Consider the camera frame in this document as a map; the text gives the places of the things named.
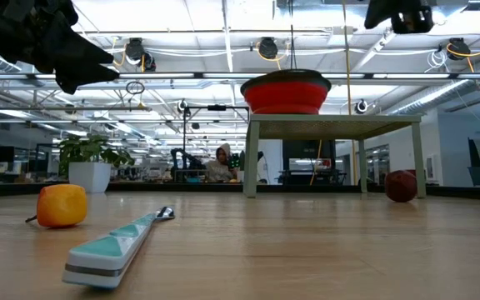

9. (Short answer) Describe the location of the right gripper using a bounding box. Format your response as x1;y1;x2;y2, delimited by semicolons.
363;0;435;35

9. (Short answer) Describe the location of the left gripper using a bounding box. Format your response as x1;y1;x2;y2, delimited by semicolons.
0;0;120;96

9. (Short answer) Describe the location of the red collapsible bowl grey rim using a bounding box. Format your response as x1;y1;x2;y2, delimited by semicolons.
239;69;333;116

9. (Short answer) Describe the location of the yellow-orange blocky fruit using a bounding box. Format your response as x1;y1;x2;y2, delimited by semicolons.
25;183;88;229

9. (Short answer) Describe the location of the long ceiling light bar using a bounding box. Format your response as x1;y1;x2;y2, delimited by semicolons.
0;72;480;81

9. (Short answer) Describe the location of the green plant in white pot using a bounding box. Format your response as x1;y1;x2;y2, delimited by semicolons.
57;132;136;193

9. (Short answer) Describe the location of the green perforated metal stand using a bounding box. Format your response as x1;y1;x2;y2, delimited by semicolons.
242;113;428;199

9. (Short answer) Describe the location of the black equipment cart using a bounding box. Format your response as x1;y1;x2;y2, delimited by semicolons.
281;139;348;186

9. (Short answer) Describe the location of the person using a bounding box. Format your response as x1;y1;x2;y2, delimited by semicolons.
205;142;241;183

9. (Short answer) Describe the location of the black hanging cable with loop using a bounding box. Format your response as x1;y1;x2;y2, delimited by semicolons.
288;0;298;72

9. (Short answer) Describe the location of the black tripod frame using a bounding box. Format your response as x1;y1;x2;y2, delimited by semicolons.
181;103;250;184

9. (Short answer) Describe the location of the black aluminium table frame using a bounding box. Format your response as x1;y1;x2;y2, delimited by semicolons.
0;179;480;202

